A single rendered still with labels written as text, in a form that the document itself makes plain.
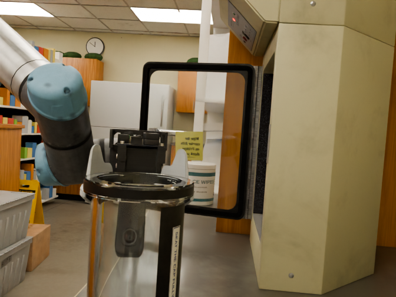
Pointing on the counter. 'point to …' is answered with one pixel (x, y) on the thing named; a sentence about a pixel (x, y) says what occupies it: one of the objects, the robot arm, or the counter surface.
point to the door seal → (244, 124)
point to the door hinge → (254, 142)
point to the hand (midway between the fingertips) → (138, 202)
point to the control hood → (255, 20)
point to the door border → (241, 126)
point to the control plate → (238, 26)
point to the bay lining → (263, 143)
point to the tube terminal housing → (324, 143)
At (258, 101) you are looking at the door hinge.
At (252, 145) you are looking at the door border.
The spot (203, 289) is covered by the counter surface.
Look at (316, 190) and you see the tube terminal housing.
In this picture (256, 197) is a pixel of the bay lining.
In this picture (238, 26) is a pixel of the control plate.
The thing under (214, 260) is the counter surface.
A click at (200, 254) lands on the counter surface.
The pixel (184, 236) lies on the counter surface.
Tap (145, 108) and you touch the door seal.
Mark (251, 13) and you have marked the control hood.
